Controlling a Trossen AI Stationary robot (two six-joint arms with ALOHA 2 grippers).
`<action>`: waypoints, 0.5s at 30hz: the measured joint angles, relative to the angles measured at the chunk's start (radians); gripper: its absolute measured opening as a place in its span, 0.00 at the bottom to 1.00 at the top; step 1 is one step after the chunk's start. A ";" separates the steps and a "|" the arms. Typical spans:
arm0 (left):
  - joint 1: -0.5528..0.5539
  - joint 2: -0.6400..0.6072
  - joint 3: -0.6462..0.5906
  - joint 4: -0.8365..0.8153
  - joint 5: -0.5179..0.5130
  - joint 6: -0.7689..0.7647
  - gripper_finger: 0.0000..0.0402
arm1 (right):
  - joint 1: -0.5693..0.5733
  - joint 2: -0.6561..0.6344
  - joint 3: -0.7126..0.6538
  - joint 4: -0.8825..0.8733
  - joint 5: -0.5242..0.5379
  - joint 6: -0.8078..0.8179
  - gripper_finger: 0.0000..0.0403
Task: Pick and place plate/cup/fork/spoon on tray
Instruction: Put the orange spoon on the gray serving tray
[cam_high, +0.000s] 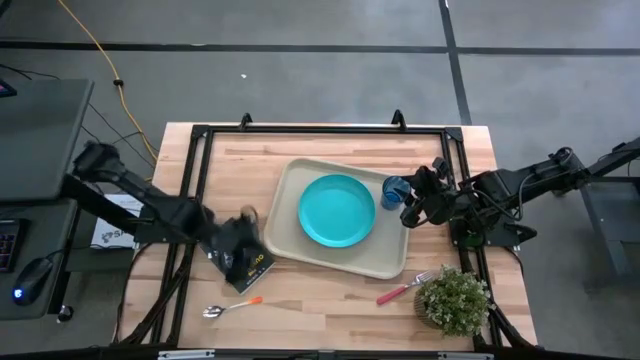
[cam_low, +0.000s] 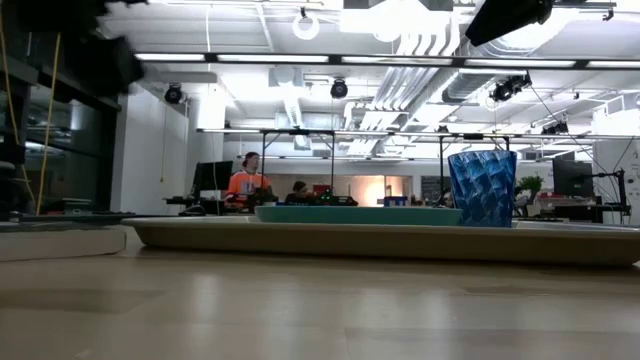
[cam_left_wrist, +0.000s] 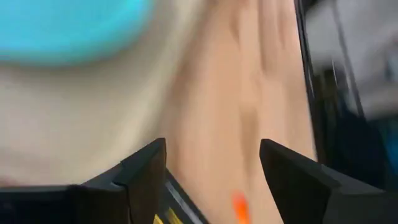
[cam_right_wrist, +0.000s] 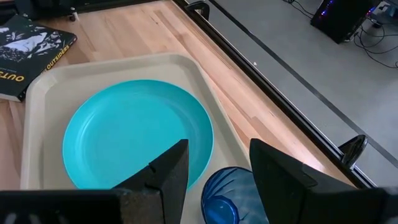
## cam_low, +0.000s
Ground grey ribbed air duct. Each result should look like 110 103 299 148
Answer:
442 69 501 104

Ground blue faceted cup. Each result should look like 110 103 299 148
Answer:
447 149 519 229

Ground cream plastic tray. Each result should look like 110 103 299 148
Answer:
121 214 640 267

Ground black computer monitor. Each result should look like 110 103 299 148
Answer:
192 160 235 199
552 158 595 199

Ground teal plate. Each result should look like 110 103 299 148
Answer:
253 205 464 227

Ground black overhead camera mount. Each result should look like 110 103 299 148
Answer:
488 73 533 104

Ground person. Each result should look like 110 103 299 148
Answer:
223 151 274 206
284 180 314 205

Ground green potted plant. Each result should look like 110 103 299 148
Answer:
517 174 545 196

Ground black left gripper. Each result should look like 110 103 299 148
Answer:
0 0 147 99

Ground white flat board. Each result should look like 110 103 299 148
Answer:
0 221 128 263

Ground black round ceiling fixture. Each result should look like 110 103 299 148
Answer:
163 83 184 105
329 78 350 100

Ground black robot station frame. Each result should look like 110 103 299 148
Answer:
259 128 336 194
438 132 511 206

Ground white hanging ring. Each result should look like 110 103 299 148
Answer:
291 13 321 42

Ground black ceiling spotlight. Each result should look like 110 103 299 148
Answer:
541 119 570 136

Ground dark office desk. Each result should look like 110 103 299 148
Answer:
163 195 229 216

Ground black overhead light bar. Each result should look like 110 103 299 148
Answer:
132 51 640 71

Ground black background robot arms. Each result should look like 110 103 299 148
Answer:
312 187 359 207

